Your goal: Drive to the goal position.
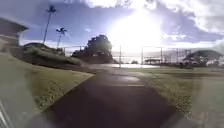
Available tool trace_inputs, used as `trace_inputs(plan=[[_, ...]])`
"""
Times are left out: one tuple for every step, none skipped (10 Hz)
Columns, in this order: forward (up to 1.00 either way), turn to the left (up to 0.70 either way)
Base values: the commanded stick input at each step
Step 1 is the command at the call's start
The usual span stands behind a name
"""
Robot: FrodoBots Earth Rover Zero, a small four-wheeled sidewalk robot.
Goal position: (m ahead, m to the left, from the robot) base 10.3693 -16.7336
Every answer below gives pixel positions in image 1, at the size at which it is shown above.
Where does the large dark tree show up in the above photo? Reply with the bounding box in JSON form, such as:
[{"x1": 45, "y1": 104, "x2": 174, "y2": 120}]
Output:
[{"x1": 71, "y1": 34, "x2": 118, "y2": 65}]

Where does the dark asphalt path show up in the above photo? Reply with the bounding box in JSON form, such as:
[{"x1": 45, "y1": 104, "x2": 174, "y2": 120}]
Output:
[{"x1": 29, "y1": 63, "x2": 188, "y2": 128}]

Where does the short palm tree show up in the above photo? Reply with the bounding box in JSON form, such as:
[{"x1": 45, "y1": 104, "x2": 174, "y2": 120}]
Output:
[{"x1": 55, "y1": 27, "x2": 68, "y2": 50}]

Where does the hedge on slope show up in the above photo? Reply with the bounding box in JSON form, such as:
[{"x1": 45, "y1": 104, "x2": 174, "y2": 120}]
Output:
[{"x1": 20, "y1": 42, "x2": 82, "y2": 68}]

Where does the grass lawn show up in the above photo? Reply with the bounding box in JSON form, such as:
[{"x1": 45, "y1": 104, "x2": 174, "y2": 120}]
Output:
[
  {"x1": 0, "y1": 53, "x2": 95, "y2": 128},
  {"x1": 128, "y1": 67, "x2": 224, "y2": 128}
]

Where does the tall palm tree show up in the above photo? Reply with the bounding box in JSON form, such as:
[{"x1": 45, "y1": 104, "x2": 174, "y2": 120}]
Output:
[{"x1": 42, "y1": 4, "x2": 58, "y2": 45}]

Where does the building with overhanging roof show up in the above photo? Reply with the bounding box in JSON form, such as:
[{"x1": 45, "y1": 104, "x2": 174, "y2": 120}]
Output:
[{"x1": 0, "y1": 17, "x2": 30, "y2": 54}]

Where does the tall wire mesh fence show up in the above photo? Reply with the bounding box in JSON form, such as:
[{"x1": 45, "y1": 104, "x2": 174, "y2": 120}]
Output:
[{"x1": 111, "y1": 45, "x2": 194, "y2": 66}]

